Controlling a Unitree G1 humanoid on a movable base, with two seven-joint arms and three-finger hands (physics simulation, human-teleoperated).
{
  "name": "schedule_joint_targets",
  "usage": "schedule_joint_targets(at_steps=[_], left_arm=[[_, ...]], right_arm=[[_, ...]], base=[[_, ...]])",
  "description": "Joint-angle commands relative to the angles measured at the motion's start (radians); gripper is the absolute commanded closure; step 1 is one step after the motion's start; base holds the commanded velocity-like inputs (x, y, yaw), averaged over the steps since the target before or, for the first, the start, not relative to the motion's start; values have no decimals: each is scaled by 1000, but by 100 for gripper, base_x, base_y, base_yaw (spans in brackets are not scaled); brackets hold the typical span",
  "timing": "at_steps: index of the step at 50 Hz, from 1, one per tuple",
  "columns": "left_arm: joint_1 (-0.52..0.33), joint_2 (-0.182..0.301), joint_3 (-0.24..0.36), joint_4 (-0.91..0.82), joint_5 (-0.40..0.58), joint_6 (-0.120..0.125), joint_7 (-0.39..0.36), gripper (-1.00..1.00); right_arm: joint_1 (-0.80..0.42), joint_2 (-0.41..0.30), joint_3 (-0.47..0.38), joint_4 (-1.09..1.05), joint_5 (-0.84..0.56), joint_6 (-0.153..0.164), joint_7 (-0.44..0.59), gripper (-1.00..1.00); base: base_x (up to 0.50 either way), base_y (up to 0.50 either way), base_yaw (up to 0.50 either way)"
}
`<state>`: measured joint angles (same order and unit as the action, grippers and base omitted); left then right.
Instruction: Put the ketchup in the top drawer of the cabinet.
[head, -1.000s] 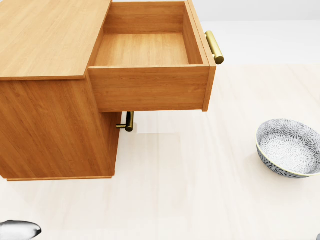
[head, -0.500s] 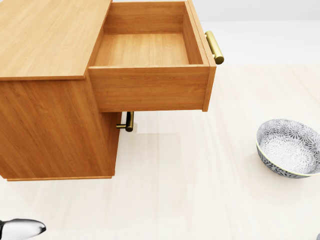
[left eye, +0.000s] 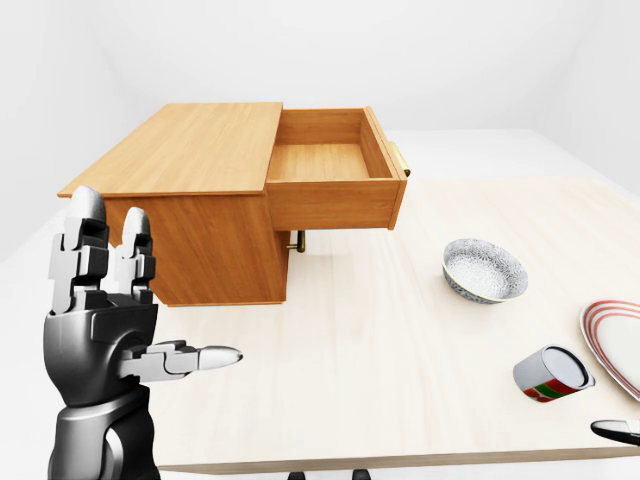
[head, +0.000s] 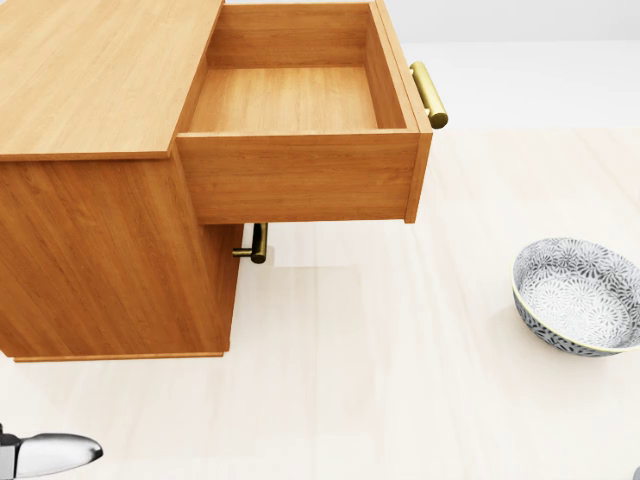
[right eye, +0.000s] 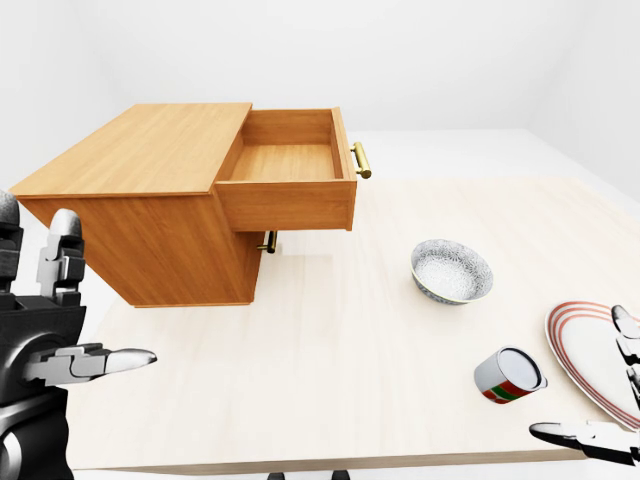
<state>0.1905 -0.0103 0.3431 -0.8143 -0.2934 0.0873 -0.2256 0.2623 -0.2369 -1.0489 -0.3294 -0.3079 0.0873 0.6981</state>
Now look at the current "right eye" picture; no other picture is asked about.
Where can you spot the white plate with red rings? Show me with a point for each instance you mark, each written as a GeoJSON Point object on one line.
{"type": "Point", "coordinates": [580, 345]}

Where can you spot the small dark shape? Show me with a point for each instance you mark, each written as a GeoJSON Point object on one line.
{"type": "Point", "coordinates": [341, 475]}
{"type": "Point", "coordinates": [276, 476]}

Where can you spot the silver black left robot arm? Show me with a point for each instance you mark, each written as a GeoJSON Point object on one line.
{"type": "Point", "coordinates": [30, 440]}

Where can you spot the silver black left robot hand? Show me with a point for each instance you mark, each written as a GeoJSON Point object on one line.
{"type": "Point", "coordinates": [40, 325]}

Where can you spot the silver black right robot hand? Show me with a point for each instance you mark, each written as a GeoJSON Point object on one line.
{"type": "Point", "coordinates": [555, 433]}

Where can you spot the wooden cabinet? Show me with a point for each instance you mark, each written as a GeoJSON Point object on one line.
{"type": "Point", "coordinates": [130, 165]}

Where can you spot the wooden drawer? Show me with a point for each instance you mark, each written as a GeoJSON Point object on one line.
{"type": "Point", "coordinates": [287, 205]}

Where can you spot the white tin with red-green print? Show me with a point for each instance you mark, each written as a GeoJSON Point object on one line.
{"type": "Point", "coordinates": [505, 377]}

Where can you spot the patterned grey white bowl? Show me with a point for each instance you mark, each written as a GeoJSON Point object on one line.
{"type": "Point", "coordinates": [450, 275]}

